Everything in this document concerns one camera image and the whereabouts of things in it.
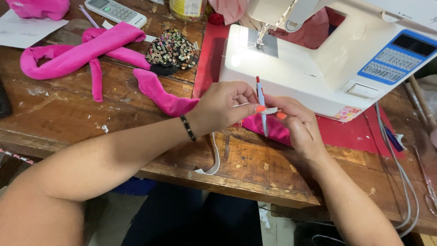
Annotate person's left hand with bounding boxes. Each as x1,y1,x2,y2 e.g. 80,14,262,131
186,81,266,138

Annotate person's right hand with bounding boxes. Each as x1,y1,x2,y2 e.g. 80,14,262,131
264,95,328,162

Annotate white elastic band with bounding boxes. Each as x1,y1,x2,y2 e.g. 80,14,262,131
194,102,279,175

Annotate white and red pen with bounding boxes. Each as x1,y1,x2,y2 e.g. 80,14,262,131
256,76,269,137

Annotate red cutting mat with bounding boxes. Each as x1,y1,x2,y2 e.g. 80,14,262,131
191,21,405,159

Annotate black sequin fabric piece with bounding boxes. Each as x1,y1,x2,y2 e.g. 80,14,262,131
145,28,199,77

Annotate white sewing machine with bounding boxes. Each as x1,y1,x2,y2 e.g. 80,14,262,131
219,0,437,123

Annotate blue pen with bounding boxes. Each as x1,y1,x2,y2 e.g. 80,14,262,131
384,125,405,152

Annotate light pink fabric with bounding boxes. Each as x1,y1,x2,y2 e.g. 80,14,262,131
208,0,249,25

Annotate yellow label jar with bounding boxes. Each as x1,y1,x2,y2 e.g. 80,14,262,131
169,0,207,23

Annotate person's dark trousers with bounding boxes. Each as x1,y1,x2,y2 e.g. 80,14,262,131
121,181,263,246

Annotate pink velvet garment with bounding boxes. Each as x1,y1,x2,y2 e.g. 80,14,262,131
20,21,291,147

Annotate wooden stick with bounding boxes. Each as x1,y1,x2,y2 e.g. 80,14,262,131
408,74,437,130

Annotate metal scissors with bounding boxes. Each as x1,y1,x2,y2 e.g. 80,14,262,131
413,145,437,217

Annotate white remote control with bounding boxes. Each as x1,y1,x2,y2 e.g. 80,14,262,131
84,0,147,29

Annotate lilac pencil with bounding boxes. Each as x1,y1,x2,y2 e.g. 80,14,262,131
79,4,100,29

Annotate pink velvet fabric bundle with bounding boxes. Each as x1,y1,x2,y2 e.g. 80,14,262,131
6,0,70,21

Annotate white paper sheet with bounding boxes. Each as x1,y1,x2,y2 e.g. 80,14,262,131
0,9,69,49

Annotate black object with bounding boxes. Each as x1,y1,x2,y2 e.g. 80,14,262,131
0,79,13,119

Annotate black bead bracelet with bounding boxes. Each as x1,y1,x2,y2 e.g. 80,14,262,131
180,114,197,142

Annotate grey power cable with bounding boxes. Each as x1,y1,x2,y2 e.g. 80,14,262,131
374,102,420,238

